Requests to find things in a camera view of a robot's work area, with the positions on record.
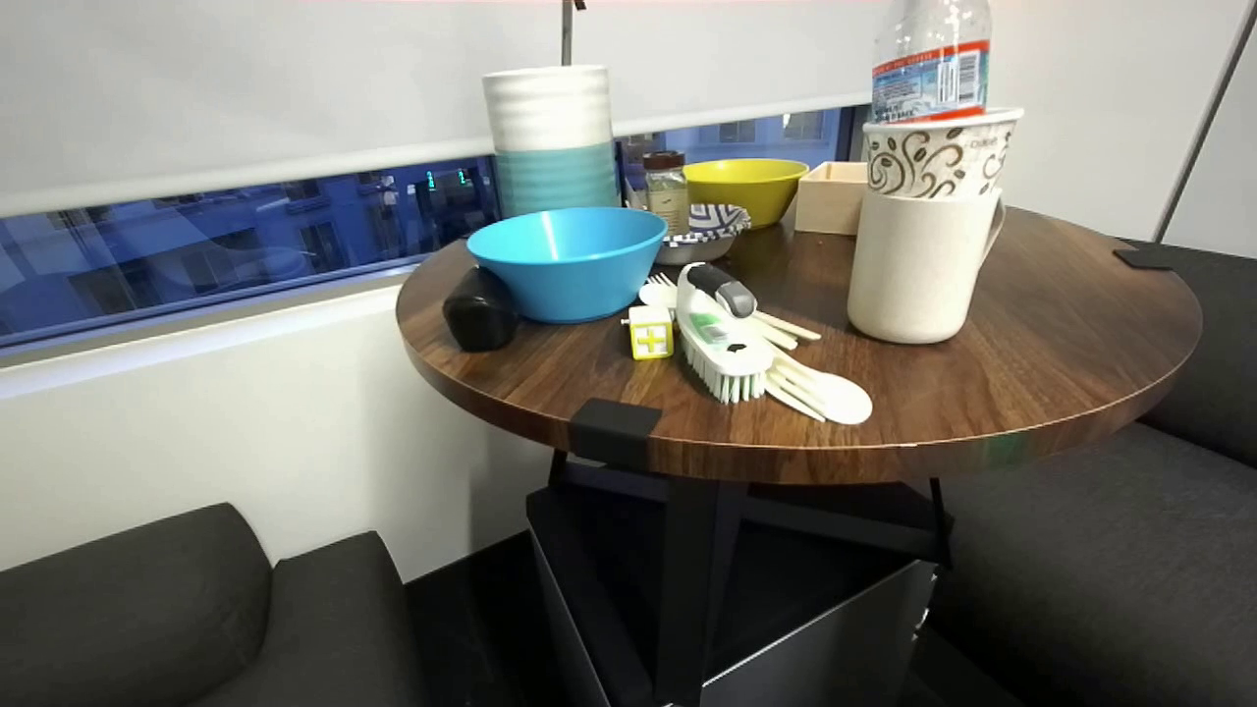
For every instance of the patterned paper cup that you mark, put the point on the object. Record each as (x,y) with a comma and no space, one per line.
(938,161)

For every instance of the clear plastic water bottle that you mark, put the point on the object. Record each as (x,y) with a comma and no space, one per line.
(929,64)

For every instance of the small yellow green carton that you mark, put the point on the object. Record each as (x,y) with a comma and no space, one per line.
(651,335)

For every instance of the small white object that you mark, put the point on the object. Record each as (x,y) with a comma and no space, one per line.
(659,292)

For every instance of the black table edge clamp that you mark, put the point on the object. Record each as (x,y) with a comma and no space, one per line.
(616,428)

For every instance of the white scrub brush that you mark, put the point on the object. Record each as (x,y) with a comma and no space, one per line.
(725,339)

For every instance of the blue plastic bowl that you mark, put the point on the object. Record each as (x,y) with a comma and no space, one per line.
(569,267)

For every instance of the black white patterned dish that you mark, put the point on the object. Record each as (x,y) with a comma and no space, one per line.
(710,236)

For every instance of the small black object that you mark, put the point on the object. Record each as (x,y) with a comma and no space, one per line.
(482,316)

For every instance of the small glass jar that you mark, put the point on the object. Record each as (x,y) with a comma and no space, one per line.
(666,196)

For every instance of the white plastic knife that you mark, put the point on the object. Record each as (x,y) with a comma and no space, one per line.
(791,329)

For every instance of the yellow bowl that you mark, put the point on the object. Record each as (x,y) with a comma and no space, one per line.
(747,185)

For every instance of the white plastic spoon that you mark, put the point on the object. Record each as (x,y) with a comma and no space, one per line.
(840,399)

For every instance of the grey metal bin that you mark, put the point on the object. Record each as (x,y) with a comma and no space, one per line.
(840,652)

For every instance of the round wooden table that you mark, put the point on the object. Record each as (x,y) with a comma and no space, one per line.
(1047,339)

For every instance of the white roller blind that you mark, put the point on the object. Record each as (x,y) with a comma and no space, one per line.
(260,79)

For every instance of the dark grey sofa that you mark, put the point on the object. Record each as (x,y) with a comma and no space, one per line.
(159,615)
(1112,573)

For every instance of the thin grey pole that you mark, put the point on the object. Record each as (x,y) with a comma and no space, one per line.
(1212,132)

